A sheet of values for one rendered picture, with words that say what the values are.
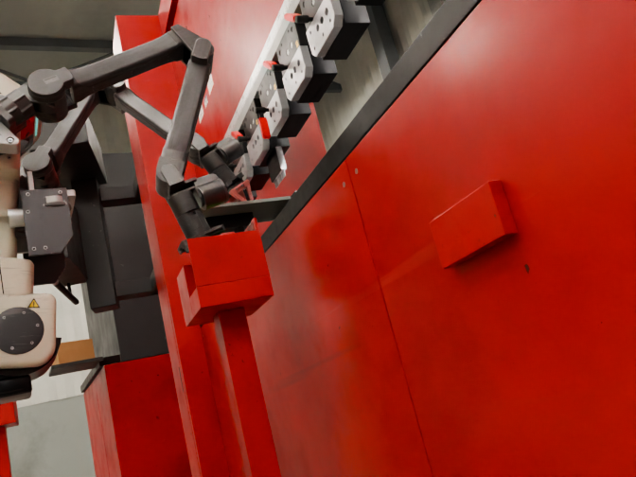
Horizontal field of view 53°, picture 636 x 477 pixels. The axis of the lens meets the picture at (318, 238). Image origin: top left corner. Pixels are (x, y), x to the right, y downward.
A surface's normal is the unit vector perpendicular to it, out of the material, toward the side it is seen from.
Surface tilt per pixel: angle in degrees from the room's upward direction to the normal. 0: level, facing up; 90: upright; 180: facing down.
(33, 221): 90
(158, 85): 90
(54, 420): 90
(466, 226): 90
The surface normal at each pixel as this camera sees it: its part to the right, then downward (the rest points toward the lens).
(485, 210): -0.91, 0.13
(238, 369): 0.33, -0.32
